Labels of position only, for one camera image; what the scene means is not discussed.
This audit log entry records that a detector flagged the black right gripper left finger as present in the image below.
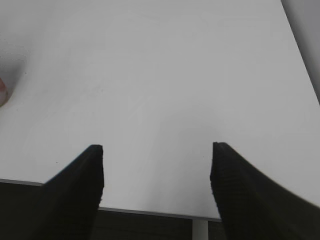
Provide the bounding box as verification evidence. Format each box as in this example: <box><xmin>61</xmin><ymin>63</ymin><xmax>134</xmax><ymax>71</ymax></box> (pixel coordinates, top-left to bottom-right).
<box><xmin>29</xmin><ymin>144</ymin><xmax>104</xmax><ymax>240</ymax></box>

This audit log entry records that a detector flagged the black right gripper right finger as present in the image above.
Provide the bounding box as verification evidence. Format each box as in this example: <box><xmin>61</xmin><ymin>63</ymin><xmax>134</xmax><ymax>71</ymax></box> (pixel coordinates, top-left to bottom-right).
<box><xmin>210</xmin><ymin>142</ymin><xmax>320</xmax><ymax>240</ymax></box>

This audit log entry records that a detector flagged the peach oolong tea bottle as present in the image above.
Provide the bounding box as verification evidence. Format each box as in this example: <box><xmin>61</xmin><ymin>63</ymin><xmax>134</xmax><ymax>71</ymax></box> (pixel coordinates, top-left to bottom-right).
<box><xmin>0</xmin><ymin>78</ymin><xmax>9</xmax><ymax>107</ymax></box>

